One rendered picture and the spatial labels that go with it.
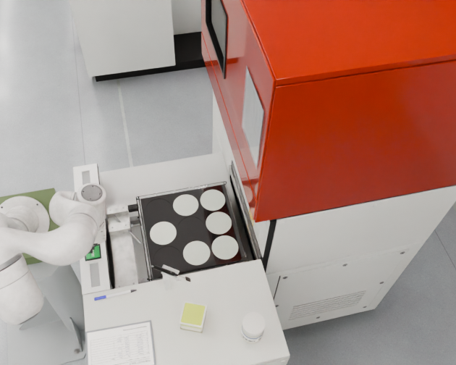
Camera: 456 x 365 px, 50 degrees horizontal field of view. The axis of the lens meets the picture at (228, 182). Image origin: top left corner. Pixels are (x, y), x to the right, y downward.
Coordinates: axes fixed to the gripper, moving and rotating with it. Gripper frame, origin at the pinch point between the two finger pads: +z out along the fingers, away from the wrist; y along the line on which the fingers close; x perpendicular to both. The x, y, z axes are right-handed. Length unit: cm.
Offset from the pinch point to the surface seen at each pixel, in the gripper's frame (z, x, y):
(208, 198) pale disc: 1, -18, -47
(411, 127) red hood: -75, 15, -80
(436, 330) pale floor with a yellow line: 66, 30, -176
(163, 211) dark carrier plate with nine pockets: 5.0, -15.8, -29.0
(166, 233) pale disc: 5.1, -5.9, -28.6
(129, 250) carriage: 10.1, -2.7, -14.5
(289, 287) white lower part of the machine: 21, 15, -79
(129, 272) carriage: 10.3, 6.1, -13.8
